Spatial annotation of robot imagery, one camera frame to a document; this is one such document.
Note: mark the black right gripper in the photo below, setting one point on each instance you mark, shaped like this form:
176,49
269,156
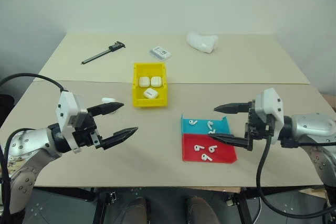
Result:
256,127

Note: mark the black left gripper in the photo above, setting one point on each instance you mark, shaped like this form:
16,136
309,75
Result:
88,136

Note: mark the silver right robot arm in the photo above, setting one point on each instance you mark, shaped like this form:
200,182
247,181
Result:
312,129

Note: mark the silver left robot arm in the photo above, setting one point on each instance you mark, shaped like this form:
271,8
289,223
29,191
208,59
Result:
25,150

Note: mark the white earbud case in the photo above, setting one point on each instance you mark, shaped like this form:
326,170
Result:
156,81
150,93
144,81
108,100

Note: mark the yellow plastic bin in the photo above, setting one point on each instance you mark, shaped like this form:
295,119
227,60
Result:
137,98

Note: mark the white earbud case front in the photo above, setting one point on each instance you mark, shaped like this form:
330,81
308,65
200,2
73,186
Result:
150,93

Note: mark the small white printed box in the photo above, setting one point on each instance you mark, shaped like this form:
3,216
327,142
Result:
160,52

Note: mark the blue plastic tray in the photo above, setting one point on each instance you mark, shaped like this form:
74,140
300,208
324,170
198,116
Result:
223,127

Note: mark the white wireless earbud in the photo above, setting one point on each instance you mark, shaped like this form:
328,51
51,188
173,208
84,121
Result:
211,131
205,157
212,149
209,123
197,148
193,122

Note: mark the red plastic tray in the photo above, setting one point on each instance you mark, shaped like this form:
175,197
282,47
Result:
225,153

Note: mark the black digital caliper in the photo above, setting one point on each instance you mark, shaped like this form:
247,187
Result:
115,46

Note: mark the white crumpled plastic bag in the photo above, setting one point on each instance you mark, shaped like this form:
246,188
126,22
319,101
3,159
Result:
200,41

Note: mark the dark brown rounded shape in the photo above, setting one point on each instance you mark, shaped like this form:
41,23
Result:
136,212
200,211

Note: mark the light wooden plank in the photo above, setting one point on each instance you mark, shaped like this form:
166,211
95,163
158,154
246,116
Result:
313,193

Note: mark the black chair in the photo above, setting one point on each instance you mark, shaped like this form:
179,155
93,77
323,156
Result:
6,106

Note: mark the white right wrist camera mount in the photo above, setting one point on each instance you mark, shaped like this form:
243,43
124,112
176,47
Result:
270,103

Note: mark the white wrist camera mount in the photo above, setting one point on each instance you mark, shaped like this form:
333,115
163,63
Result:
270,103
67,104

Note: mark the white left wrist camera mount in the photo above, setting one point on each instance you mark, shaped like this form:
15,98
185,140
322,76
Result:
67,104

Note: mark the black metal table frame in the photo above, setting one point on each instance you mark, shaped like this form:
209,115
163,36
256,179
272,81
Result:
102,208

